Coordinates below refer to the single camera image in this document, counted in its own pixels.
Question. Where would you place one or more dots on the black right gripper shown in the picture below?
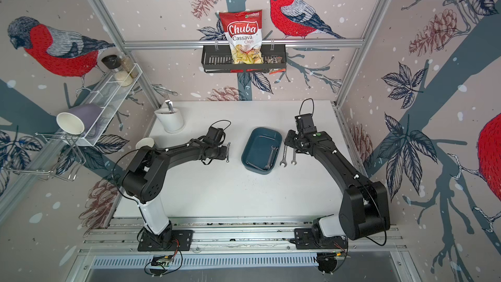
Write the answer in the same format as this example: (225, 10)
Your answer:
(288, 140)

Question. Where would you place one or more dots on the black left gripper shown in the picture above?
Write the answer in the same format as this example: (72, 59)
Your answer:
(224, 154)

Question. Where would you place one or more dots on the short silver wrench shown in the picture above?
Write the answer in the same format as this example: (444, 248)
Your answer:
(228, 152)

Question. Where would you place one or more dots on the small silver wrench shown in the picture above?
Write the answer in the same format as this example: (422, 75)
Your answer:
(294, 162)

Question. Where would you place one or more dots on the large silver wrench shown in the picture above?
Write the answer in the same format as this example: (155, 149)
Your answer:
(283, 162)

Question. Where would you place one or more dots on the teal plastic storage box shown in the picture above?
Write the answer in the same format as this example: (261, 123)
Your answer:
(258, 148)

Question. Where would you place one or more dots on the medium silver wrench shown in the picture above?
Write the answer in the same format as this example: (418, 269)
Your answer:
(271, 157)

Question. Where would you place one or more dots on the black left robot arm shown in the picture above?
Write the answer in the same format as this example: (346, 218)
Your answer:
(144, 179)

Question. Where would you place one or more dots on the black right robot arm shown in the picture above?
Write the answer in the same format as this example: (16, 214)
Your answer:
(364, 207)

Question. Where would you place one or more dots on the thin silver wrench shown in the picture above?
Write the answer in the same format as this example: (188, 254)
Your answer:
(256, 167)

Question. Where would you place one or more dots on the white utensil holder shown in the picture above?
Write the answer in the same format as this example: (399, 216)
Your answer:
(172, 121)

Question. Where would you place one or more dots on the metal fork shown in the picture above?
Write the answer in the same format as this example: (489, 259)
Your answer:
(169, 105)

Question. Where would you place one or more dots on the green ceramic mug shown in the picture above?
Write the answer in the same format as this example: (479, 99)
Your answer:
(145, 142)

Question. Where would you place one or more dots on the small circuit board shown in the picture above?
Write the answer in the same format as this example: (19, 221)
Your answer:
(162, 261)

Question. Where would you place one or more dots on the cream round jar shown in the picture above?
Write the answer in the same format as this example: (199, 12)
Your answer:
(123, 78)

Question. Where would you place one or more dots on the red cassava chips bag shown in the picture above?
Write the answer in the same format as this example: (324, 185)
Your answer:
(243, 31)

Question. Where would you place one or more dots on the dark lid spice jar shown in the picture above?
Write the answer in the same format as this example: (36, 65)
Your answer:
(113, 63)

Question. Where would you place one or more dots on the purple white cup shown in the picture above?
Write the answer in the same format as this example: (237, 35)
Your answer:
(79, 119)

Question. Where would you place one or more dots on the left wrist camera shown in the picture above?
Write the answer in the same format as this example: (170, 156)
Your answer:
(215, 136)

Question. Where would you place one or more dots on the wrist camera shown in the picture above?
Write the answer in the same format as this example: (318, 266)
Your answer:
(305, 124)
(215, 136)

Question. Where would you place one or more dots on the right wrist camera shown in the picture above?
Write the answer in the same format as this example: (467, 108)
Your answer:
(305, 124)

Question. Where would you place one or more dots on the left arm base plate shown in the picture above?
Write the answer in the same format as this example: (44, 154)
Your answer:
(173, 240)

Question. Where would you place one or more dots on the black wire basket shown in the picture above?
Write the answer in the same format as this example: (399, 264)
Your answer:
(269, 59)

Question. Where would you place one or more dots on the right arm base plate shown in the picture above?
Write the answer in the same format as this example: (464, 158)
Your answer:
(313, 238)

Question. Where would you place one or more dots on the white wire wall shelf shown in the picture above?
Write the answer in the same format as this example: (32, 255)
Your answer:
(104, 101)

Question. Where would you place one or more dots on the metal wire cup rack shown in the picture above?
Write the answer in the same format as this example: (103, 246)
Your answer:
(44, 156)

